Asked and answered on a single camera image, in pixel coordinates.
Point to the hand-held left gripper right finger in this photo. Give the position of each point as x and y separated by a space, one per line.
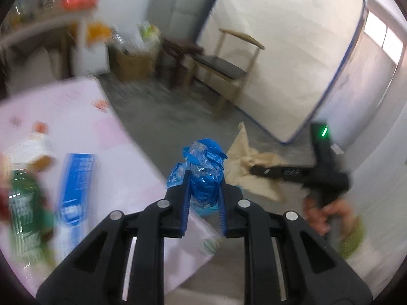
222 209

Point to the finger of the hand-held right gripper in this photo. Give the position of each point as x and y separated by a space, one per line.
276 171

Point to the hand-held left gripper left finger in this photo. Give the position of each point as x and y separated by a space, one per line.
186 203

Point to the person's right hand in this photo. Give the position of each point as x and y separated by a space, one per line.
313 219

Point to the beige crumpled cloth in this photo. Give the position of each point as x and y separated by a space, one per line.
244 162

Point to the pink printed tablecloth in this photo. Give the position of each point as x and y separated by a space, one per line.
127 165

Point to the blue and white carton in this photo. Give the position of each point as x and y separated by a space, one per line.
78 184

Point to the white mattress with blue trim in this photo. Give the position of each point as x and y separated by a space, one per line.
286 54

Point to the wooden chair with dark seat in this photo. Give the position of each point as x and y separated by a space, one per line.
222 65

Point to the cardboard box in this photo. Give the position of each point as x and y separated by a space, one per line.
133 65

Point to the bright window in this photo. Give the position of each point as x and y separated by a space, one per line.
381 31

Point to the dark wooden stool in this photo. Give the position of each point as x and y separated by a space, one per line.
181 46

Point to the white-labelled bottle with orange cap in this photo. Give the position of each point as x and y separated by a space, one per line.
31 147

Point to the white plastic bags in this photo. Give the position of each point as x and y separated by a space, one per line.
148 35

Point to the white cabinet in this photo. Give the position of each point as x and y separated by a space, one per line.
90 57

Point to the clear plastic bottle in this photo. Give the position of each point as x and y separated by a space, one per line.
119 39

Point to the grey wardrobe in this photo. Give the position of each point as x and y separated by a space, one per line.
184 6

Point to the orange bag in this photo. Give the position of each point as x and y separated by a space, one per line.
98 31

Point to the curved wooden desk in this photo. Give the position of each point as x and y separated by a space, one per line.
31 35

